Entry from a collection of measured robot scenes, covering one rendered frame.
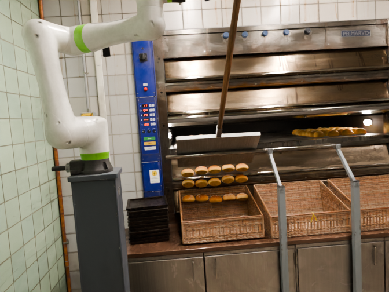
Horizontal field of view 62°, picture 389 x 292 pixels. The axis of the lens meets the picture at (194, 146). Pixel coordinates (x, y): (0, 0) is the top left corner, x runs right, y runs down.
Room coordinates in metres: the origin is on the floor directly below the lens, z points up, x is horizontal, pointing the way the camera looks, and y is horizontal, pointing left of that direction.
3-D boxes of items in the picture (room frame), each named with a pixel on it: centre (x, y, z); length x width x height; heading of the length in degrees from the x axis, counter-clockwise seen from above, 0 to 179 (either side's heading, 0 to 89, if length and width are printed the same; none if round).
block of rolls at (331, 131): (3.08, -1.26, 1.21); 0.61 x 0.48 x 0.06; 3
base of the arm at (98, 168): (1.44, 0.50, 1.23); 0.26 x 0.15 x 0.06; 97
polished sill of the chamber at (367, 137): (2.63, -0.70, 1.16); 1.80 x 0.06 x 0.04; 93
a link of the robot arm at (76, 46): (1.47, 0.49, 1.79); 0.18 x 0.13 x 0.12; 63
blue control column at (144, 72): (3.49, 0.39, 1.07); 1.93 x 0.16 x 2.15; 3
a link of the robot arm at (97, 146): (1.44, 0.45, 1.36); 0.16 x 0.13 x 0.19; 153
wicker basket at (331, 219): (2.34, -0.73, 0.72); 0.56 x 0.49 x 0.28; 93
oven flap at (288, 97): (2.61, -0.70, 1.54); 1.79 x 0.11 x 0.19; 93
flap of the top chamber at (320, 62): (2.61, -0.70, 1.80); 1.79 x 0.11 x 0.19; 93
